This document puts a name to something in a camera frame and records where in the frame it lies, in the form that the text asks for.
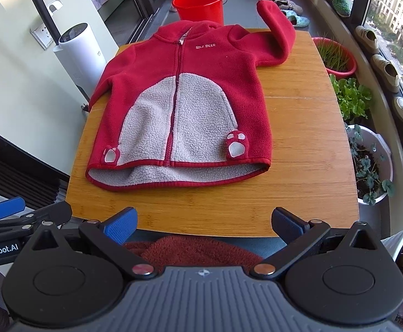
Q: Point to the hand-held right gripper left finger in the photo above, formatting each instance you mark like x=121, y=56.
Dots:
x=120, y=226

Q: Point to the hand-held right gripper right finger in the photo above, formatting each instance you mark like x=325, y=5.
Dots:
x=286, y=224

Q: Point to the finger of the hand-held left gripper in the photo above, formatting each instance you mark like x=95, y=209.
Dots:
x=54, y=212
x=6, y=208

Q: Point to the red fleece jacket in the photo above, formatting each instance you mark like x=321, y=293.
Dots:
x=201, y=58

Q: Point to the dark ribbed appliance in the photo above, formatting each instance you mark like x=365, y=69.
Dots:
x=15, y=176

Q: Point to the person's red sweater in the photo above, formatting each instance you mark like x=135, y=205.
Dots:
x=194, y=252

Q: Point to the dark leafy plant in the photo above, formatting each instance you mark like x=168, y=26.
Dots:
x=367, y=169

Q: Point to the black power plug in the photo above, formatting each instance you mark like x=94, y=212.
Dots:
x=84, y=108

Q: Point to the green lettuce plant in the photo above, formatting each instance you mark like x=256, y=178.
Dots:
x=350, y=96

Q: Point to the white cylindrical appliance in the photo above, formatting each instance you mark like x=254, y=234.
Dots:
x=80, y=58

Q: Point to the red plant basin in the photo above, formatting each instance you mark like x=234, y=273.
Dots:
x=350, y=69

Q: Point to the green grass plant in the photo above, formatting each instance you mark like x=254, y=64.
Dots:
x=332, y=53

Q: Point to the black pole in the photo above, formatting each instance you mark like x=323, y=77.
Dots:
x=41, y=10

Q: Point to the teal slipper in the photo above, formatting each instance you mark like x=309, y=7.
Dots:
x=302, y=21
x=289, y=16

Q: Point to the brown slipper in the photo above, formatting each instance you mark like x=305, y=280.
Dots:
x=293, y=7
x=281, y=0

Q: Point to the green patterned slipper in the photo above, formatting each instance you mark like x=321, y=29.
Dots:
x=341, y=5

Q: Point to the red plastic bucket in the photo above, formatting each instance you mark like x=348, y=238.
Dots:
x=201, y=10

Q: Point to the white wall socket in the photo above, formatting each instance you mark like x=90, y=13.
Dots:
x=39, y=38

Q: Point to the white wall hook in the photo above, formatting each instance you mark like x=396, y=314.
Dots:
x=55, y=7

